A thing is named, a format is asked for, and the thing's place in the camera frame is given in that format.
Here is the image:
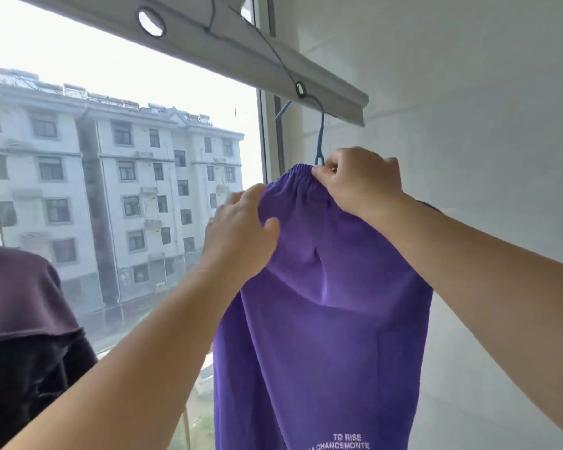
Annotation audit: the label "person's left hand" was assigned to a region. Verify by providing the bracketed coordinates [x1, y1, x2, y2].
[198, 184, 282, 287]

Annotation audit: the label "person's right hand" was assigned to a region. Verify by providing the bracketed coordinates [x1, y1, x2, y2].
[312, 146, 407, 222]

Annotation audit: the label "purple trousers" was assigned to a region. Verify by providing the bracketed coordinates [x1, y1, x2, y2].
[212, 164, 434, 450]

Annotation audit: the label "person's right forearm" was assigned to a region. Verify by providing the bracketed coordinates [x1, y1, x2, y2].
[368, 192, 563, 446]

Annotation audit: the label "person's left forearm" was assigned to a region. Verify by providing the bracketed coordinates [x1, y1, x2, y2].
[0, 269, 259, 450]

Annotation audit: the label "blue clothes hanger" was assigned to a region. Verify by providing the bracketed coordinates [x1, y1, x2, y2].
[274, 92, 327, 167]

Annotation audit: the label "grey apartment building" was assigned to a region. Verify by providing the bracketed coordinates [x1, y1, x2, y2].
[0, 63, 245, 354]

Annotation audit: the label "dark purple garment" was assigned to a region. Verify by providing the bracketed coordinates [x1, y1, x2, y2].
[0, 243, 84, 343]

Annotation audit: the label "black garment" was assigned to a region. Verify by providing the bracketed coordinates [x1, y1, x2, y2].
[0, 329, 99, 450]

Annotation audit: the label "white window frame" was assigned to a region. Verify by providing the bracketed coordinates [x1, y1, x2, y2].
[241, 0, 288, 185]

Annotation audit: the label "thin dark wire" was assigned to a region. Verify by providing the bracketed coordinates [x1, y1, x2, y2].
[227, 4, 309, 100]

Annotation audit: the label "grey metal drying rail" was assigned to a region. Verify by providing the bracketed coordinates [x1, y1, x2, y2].
[9, 0, 370, 128]

